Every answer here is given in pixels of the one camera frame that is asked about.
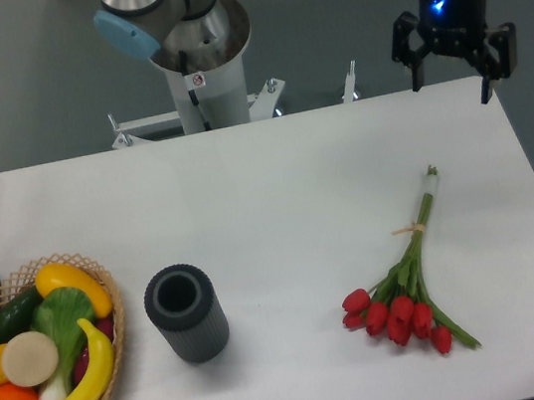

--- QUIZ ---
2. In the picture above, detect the green cucumber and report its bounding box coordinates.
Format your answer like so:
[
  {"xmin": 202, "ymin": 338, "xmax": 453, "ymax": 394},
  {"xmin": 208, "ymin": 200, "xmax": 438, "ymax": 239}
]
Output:
[{"xmin": 0, "ymin": 287, "xmax": 43, "ymax": 344}]

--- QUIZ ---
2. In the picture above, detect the woven wicker basket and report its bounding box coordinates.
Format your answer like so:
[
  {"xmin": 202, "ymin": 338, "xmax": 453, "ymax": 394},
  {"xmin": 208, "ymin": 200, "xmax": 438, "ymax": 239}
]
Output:
[{"xmin": 0, "ymin": 253, "xmax": 125, "ymax": 400}]

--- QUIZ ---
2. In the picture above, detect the dark grey ribbed vase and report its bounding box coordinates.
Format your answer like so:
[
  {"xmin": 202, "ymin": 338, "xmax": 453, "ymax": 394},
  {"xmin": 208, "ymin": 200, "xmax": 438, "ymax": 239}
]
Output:
[{"xmin": 143, "ymin": 264, "xmax": 230, "ymax": 364}]

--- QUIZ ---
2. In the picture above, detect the dark red vegetable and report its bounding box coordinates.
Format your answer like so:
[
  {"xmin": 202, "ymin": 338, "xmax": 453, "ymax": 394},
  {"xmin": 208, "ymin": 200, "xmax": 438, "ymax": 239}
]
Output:
[{"xmin": 72, "ymin": 315, "xmax": 114, "ymax": 387}]

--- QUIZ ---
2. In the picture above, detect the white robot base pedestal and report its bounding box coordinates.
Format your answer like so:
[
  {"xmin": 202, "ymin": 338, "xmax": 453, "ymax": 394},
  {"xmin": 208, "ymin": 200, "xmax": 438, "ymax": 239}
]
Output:
[{"xmin": 108, "ymin": 58, "xmax": 288, "ymax": 149}]

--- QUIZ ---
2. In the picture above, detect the yellow banana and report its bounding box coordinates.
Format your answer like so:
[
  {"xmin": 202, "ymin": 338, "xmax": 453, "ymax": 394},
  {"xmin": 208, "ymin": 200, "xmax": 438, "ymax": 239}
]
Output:
[{"xmin": 65, "ymin": 318, "xmax": 114, "ymax": 400}]

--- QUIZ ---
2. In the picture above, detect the red tulip bouquet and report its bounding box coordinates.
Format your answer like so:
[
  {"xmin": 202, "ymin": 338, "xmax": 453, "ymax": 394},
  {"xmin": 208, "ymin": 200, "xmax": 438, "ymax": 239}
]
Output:
[{"xmin": 342, "ymin": 165, "xmax": 480, "ymax": 355}]

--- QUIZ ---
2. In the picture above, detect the green bok choy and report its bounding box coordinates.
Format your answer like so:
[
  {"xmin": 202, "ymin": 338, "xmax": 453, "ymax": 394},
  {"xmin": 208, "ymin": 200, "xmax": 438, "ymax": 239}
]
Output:
[{"xmin": 32, "ymin": 287, "xmax": 95, "ymax": 400}]

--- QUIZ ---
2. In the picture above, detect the beige round disc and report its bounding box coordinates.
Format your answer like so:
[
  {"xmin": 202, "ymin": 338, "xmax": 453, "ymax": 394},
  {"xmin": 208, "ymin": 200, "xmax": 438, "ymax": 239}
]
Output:
[{"xmin": 1, "ymin": 330, "xmax": 59, "ymax": 387}]

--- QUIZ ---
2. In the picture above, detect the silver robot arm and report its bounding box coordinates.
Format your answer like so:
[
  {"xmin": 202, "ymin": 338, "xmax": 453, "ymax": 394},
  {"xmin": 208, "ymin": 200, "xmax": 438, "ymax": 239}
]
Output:
[{"xmin": 93, "ymin": 0, "xmax": 518, "ymax": 134}]

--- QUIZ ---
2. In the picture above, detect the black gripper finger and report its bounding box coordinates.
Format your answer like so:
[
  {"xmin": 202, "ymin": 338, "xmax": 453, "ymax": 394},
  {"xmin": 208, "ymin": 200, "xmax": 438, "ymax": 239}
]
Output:
[
  {"xmin": 465, "ymin": 22, "xmax": 518, "ymax": 104},
  {"xmin": 391, "ymin": 11, "xmax": 431, "ymax": 93}
]

